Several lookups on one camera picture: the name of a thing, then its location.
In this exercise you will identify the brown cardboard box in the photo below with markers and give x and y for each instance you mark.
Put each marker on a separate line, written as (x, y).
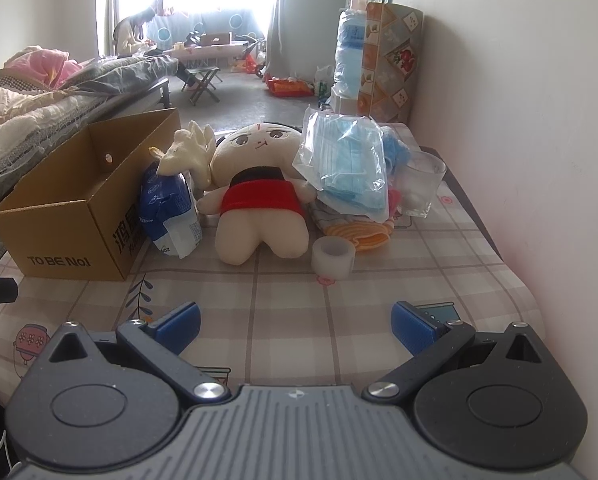
(75, 216)

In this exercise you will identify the bag of blue masks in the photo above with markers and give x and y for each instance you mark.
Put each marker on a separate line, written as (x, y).
(343, 158)

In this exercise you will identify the seated person at window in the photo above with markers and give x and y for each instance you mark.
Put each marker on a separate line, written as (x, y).
(128, 35)

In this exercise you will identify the folding stool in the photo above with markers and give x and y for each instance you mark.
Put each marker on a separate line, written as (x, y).
(199, 81)

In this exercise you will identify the plush doll red shirt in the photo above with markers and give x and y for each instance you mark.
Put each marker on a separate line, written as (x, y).
(256, 194)

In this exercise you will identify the plaid patterned tablecloth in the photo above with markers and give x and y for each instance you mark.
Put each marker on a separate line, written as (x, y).
(273, 321)

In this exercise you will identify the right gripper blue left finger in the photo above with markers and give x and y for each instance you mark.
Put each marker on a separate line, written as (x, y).
(157, 347)

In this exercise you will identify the bed with quilts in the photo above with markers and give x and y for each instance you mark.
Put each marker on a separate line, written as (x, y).
(32, 124)

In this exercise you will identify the blue white fluffy towel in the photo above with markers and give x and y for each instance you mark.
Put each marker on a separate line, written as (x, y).
(396, 153)

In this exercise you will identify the blue wet wipes pack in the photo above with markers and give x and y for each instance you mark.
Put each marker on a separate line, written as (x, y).
(167, 212)

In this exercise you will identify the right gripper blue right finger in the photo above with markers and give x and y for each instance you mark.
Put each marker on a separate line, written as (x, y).
(434, 335)

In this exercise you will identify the floral patterned folded mattress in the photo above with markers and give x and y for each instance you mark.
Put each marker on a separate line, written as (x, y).
(393, 41)

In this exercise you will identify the orange striped towel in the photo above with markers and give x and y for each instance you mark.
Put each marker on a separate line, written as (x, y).
(363, 233)

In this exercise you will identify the low table with items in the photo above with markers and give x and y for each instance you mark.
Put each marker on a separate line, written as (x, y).
(217, 47)

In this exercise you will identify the cream glove yellow cuff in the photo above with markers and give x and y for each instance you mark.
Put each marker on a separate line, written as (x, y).
(191, 150)

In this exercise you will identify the clear drinking glass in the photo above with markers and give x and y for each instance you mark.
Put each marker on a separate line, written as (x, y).
(418, 181)

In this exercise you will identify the white tape roll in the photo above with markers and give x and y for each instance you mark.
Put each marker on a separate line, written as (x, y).
(332, 257)

